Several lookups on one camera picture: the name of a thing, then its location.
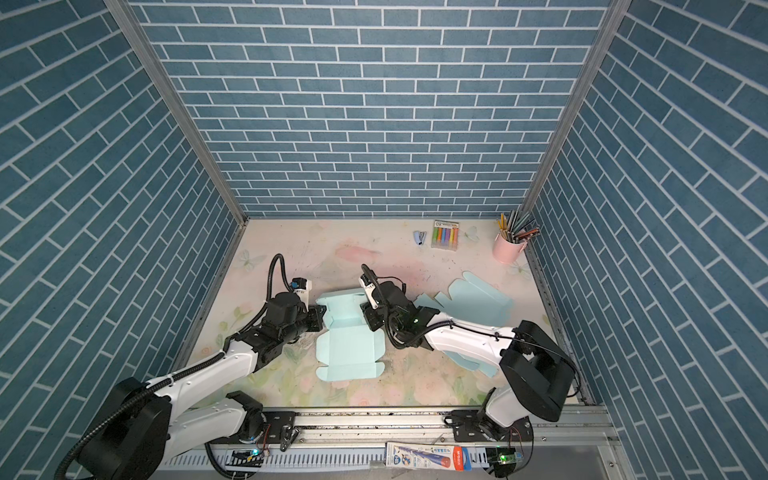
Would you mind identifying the light blue paper box sheet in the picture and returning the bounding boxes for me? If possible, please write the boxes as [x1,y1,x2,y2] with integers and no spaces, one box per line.
[316,288,386,382]

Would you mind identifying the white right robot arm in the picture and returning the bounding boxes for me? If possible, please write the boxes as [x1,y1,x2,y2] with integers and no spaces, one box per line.
[360,275,577,428]

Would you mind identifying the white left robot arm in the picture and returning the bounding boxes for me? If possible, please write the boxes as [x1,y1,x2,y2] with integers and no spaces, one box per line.
[54,292,327,479]

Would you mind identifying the light blue flat box stack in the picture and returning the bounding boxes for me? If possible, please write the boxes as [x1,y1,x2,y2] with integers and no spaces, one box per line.
[413,271,516,379]

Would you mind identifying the pack of coloured highlighters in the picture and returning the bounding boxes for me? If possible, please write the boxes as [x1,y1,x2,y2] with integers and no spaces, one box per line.
[431,220,460,251]

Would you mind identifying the pink metal pencil bucket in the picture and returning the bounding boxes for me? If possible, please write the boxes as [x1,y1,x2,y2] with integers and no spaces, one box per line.
[492,233,528,265]

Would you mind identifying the white red blue package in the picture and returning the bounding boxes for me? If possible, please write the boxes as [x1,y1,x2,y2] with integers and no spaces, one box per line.
[384,442,489,472]

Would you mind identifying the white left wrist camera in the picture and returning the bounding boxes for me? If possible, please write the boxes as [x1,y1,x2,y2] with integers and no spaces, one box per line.
[291,277,312,308]

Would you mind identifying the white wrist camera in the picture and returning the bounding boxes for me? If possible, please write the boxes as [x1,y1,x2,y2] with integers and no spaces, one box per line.
[359,273,379,310]
[291,277,312,308]

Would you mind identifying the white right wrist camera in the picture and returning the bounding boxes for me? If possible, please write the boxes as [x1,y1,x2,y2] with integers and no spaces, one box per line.
[359,273,379,310]

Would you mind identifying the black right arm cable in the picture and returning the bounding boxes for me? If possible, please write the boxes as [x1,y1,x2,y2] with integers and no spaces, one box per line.
[360,263,582,398]

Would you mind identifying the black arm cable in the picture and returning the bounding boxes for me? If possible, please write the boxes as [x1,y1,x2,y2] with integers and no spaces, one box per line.
[360,263,582,398]
[53,253,289,480]

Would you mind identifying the metal base rail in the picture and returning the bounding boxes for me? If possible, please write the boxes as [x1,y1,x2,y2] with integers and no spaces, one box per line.
[161,407,619,448]

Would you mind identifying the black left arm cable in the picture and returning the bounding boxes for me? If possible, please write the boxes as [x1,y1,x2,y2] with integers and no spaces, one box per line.
[53,253,289,480]

